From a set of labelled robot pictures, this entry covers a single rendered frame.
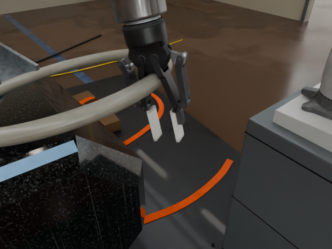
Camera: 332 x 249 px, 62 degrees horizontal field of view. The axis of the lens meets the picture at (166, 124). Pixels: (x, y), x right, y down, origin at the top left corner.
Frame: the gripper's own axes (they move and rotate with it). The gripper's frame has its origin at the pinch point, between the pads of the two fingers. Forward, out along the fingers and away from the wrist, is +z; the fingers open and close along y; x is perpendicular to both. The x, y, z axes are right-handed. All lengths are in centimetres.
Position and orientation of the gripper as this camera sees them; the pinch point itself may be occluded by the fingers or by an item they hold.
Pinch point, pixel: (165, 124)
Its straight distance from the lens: 56.4
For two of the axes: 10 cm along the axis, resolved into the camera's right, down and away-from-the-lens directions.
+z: 2.0, 8.7, 4.4
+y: -9.0, -0.2, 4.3
